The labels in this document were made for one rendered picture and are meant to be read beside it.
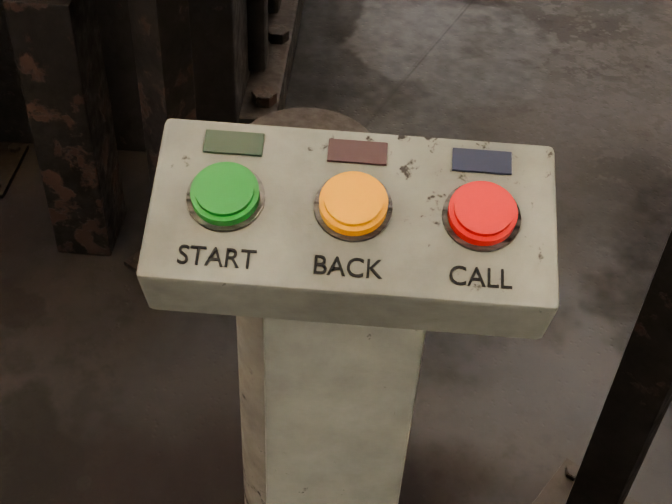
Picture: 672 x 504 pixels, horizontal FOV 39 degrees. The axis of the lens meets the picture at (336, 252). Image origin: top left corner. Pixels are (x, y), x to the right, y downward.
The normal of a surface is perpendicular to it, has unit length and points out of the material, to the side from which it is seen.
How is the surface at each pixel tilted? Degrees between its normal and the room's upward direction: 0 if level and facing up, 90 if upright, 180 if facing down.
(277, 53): 0
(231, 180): 20
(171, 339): 0
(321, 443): 90
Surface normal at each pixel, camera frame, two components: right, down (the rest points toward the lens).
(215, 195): 0.02, -0.45
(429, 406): 0.04, -0.73
